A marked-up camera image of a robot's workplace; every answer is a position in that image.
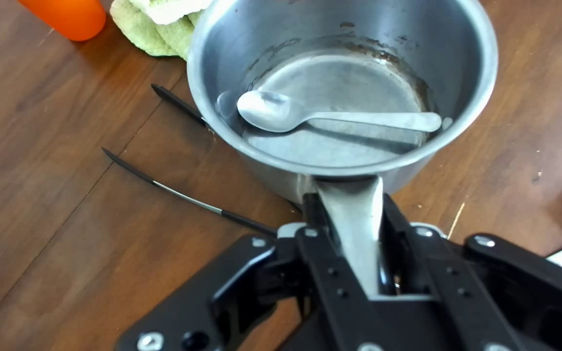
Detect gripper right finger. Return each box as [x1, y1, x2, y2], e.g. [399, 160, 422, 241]
[382, 193, 562, 351]

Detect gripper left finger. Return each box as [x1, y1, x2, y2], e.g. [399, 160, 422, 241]
[115, 193, 380, 351]

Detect steel pot with handle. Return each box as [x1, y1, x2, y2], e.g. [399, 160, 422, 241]
[187, 0, 499, 298]

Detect black tongs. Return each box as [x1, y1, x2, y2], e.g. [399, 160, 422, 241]
[101, 83, 304, 238]

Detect silver metal spoon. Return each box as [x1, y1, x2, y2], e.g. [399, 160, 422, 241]
[237, 90, 443, 134]

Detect green and white cloth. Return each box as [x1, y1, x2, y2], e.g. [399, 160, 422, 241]
[110, 0, 213, 61]

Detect orange plastic cup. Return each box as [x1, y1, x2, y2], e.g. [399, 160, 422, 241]
[17, 0, 107, 42]

